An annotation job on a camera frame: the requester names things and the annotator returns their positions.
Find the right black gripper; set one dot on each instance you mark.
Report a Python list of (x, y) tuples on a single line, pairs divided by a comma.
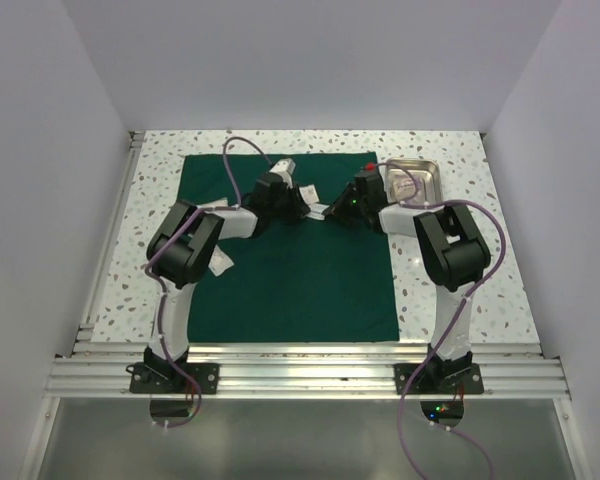
[(337, 212)]

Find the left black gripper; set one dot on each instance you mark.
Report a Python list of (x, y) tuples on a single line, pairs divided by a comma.
[(299, 209)]

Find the white sachet small print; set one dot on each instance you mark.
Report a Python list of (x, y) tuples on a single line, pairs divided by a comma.
[(309, 194)]

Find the white sachet blue text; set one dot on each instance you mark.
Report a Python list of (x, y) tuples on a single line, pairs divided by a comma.
[(317, 212)]

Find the cotton swab packet printed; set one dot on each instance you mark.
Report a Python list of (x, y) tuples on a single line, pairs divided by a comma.
[(404, 188)]

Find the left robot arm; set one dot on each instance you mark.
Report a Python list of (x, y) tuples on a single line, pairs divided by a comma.
[(180, 253)]

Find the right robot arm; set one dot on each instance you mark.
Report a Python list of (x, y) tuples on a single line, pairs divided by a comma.
[(453, 250)]

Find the green surgical cloth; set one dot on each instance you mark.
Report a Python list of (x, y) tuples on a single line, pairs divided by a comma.
[(313, 281)]

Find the stainless steel tray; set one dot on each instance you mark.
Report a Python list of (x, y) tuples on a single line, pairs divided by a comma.
[(425, 171)]

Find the white gauze in clear bag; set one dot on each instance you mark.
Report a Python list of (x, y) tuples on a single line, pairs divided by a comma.
[(223, 202)]

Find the white suture packet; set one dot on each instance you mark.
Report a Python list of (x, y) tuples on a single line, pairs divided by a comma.
[(219, 262)]

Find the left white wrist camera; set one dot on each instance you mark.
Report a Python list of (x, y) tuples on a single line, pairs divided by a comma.
[(284, 166)]

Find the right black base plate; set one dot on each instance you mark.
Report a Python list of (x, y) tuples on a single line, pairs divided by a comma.
[(432, 381)]

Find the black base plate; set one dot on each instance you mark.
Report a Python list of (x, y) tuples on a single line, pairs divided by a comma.
[(146, 381), (432, 381)]

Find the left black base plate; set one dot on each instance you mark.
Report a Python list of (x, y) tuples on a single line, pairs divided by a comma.
[(146, 381)]

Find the aluminium left side rail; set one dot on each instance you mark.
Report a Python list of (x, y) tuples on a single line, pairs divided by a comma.
[(88, 316)]

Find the aluminium front rail frame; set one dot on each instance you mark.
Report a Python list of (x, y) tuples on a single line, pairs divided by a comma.
[(308, 371)]

